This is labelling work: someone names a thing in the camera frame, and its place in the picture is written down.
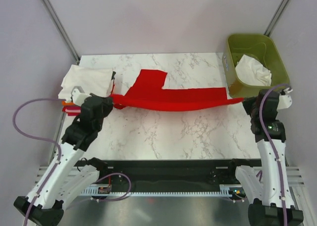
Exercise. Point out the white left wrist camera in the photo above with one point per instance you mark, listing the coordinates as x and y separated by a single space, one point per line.
78 96

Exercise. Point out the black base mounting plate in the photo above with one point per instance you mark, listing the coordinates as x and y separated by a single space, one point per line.
173 175

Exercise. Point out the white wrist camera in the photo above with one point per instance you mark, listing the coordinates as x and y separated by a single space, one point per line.
285 100
78 96

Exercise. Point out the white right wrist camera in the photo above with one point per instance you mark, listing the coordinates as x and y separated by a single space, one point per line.
285 100

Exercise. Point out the white crumpled t shirt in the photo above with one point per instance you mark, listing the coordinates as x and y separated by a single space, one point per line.
251 72

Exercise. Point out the right aluminium frame post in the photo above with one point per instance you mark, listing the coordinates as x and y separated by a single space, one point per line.
276 17

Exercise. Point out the left aluminium frame post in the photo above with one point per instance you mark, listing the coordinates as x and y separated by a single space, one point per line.
61 30

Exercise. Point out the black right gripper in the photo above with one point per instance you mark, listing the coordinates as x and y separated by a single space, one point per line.
247 103

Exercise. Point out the white folded t shirt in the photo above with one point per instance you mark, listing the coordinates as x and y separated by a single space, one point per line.
92 80

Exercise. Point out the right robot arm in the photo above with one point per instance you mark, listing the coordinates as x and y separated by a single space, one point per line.
268 193

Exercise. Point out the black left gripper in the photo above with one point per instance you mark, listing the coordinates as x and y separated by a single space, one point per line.
107 102

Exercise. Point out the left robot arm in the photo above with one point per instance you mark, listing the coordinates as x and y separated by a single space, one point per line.
46 202

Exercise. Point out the white slotted cable duct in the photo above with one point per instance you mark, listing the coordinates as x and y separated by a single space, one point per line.
224 191

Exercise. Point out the aluminium frame post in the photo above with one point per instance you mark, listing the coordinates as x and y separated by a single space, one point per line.
61 30
276 17

